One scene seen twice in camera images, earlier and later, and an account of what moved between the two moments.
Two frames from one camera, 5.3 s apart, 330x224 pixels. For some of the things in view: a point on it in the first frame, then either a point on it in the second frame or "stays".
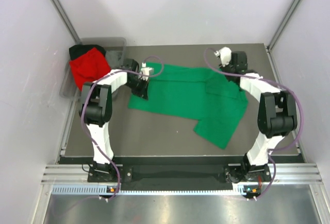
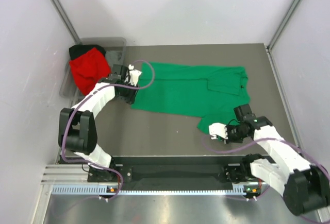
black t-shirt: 76,50 stays
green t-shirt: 219,109 stays
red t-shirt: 89,66 stays
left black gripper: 143,91 → 130,98
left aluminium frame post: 60,9 stays
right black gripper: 224,69 → 230,139
